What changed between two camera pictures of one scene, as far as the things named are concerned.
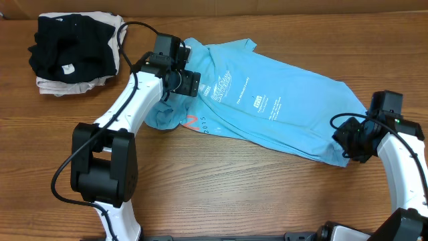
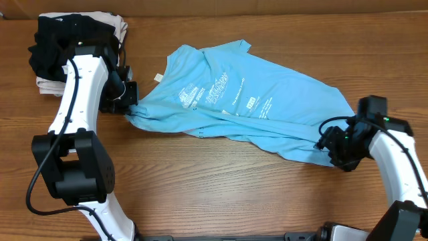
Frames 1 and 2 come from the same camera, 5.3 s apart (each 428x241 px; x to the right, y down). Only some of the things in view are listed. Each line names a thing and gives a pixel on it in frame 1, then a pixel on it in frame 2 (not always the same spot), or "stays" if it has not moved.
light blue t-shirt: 246,95 stays
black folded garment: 72,49 stays
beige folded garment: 57,88 stays
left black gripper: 189,82 -> 124,106
